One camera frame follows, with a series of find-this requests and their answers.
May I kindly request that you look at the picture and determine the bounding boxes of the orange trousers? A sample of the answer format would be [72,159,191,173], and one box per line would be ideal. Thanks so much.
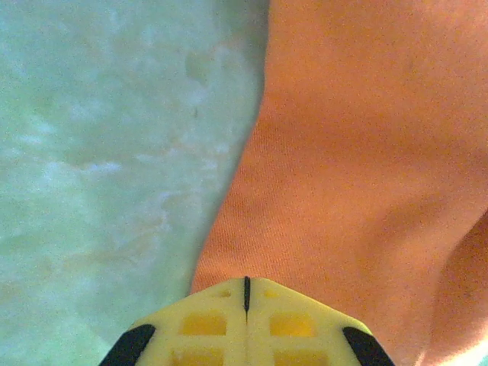
[189,0,488,366]

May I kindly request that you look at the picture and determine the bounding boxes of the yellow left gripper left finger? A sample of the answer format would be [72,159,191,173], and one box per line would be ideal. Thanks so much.
[98,277,248,366]

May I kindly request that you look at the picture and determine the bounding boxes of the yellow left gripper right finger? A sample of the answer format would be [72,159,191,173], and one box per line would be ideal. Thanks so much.
[246,276,397,366]

